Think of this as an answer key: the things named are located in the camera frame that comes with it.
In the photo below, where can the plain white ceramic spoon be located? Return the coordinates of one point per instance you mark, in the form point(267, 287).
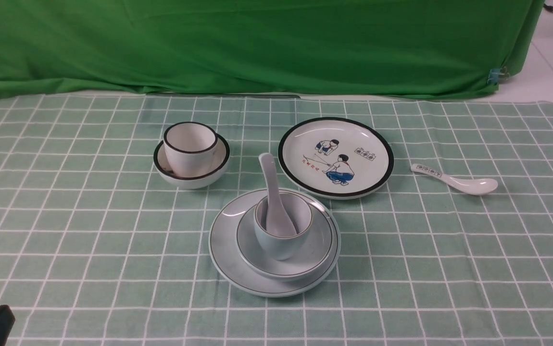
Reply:
point(278, 222)

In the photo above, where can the pale blue cup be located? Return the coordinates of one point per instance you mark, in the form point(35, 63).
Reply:
point(301, 216)

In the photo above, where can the pale blue bowl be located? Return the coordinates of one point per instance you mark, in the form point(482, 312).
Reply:
point(319, 247)

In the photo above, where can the pale blue plate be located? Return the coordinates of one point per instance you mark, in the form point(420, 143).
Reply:
point(225, 255)

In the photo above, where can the white black-rimmed cup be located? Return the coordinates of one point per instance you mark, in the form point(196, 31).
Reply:
point(190, 148)

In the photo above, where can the green backdrop cloth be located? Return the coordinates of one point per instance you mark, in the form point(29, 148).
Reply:
point(413, 49)

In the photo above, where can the white black-rimmed bowl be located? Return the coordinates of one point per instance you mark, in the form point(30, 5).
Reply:
point(219, 166)

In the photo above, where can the illustrated black-rimmed plate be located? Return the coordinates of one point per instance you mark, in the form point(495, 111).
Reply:
point(335, 158)

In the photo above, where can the blue binder clip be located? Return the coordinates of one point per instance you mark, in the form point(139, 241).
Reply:
point(493, 76)

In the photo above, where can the white patterned-handle spoon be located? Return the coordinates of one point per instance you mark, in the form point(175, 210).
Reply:
point(475, 187)

